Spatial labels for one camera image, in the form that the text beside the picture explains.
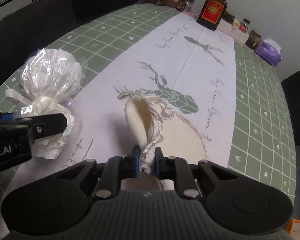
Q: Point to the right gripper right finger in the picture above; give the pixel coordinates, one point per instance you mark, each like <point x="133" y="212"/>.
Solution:
<point x="177" y="170"/>

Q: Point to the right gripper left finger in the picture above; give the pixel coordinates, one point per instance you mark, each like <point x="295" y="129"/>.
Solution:
<point x="111" y="173"/>

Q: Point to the cream round fabric mat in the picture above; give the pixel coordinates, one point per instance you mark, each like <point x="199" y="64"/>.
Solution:
<point x="153" y="123"/>

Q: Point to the clear plastic bundle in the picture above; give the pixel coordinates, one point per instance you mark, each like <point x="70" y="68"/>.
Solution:
<point x="47" y="82"/>

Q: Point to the orange cardboard box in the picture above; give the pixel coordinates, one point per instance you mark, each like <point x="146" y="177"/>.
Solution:
<point x="293" y="226"/>

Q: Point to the white deer print runner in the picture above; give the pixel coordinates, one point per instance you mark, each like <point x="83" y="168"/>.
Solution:
<point x="177" y="59"/>

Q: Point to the black chair right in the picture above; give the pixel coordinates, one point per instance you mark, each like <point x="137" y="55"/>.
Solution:
<point x="291" y="89"/>

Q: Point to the white small box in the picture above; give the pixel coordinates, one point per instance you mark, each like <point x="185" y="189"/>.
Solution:
<point x="230" y="30"/>

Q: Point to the dark glass jar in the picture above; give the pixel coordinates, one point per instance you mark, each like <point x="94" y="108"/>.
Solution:
<point x="253" y="39"/>

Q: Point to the purple tissue box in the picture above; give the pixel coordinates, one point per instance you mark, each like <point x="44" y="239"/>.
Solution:
<point x="269" y="50"/>

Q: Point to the small red label jar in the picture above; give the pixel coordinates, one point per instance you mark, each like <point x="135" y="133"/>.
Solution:
<point x="244" y="25"/>

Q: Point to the black lidded jar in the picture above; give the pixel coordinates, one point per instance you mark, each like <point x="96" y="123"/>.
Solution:
<point x="227" y="17"/>

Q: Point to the brown liquor bottle red label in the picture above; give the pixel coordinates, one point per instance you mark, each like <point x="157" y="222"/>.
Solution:
<point x="212" y="13"/>

